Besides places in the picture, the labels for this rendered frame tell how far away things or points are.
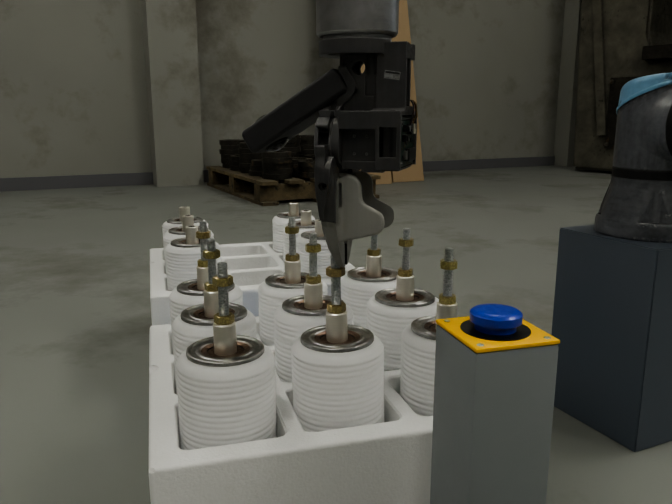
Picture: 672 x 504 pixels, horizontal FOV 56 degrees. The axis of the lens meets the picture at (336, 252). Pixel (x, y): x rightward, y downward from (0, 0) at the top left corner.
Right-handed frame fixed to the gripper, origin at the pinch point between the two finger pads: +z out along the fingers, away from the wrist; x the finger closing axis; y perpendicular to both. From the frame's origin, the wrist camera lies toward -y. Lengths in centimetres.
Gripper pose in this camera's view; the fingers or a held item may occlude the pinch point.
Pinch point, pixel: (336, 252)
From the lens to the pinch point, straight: 63.1
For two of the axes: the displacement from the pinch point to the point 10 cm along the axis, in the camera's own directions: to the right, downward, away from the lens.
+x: 3.2, -2.1, 9.2
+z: 0.0, 9.8, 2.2
